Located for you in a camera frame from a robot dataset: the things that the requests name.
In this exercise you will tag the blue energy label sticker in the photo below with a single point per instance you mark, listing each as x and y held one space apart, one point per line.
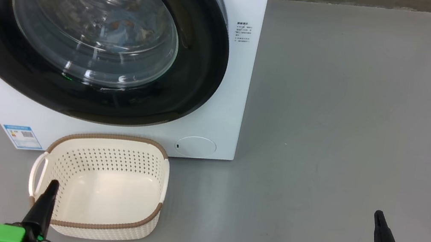
23 137

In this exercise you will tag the white front-load washing machine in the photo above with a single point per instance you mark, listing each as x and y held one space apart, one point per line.
226 109

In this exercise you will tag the round white filter cover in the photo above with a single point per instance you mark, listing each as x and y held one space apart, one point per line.
196 147

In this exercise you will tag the blue bear print garment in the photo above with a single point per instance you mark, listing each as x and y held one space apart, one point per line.
121 32

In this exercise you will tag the cream perforated laundry basket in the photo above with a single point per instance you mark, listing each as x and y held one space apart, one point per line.
109 190

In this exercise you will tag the black round glass washer door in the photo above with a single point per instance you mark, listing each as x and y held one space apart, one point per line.
188 73

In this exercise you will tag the small printed text label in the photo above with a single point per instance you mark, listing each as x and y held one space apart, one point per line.
243 32

